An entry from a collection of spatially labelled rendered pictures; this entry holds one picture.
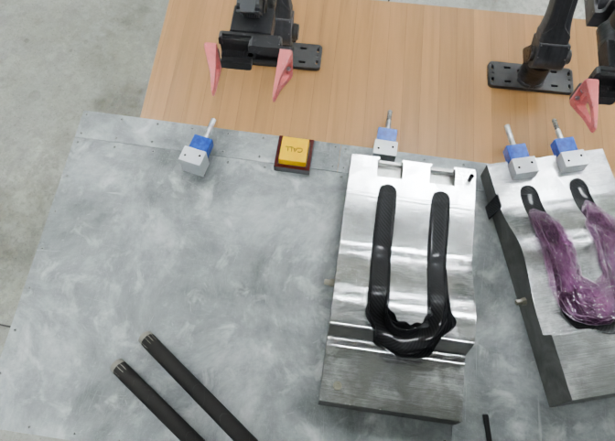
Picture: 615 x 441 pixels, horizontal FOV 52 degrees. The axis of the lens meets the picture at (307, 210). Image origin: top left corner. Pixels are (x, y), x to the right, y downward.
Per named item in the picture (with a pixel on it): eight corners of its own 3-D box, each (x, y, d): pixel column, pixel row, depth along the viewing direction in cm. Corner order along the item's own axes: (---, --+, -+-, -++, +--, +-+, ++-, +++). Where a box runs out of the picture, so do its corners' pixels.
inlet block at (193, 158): (205, 122, 144) (201, 109, 139) (225, 128, 143) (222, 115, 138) (182, 170, 139) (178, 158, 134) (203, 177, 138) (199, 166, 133)
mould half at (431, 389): (348, 172, 139) (353, 142, 127) (466, 188, 138) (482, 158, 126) (318, 404, 119) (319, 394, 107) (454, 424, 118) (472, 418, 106)
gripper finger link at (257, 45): (286, 89, 96) (294, 39, 100) (241, 84, 96) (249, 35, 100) (287, 112, 102) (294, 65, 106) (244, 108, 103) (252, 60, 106)
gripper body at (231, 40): (280, 45, 100) (285, 8, 102) (217, 39, 100) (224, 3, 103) (282, 69, 106) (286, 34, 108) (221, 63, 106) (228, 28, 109)
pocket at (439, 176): (426, 171, 134) (430, 163, 130) (451, 175, 133) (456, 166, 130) (426, 190, 132) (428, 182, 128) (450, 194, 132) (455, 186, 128)
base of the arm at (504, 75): (586, 75, 141) (584, 49, 144) (497, 67, 142) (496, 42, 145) (572, 95, 148) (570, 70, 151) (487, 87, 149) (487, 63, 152)
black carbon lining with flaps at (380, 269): (376, 187, 130) (382, 166, 122) (453, 197, 130) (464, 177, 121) (357, 353, 116) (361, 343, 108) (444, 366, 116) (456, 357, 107)
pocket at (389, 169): (376, 165, 134) (378, 156, 131) (401, 167, 134) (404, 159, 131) (374, 183, 132) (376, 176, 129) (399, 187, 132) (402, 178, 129)
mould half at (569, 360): (480, 176, 139) (494, 151, 129) (591, 160, 141) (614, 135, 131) (549, 407, 120) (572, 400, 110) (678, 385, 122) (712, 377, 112)
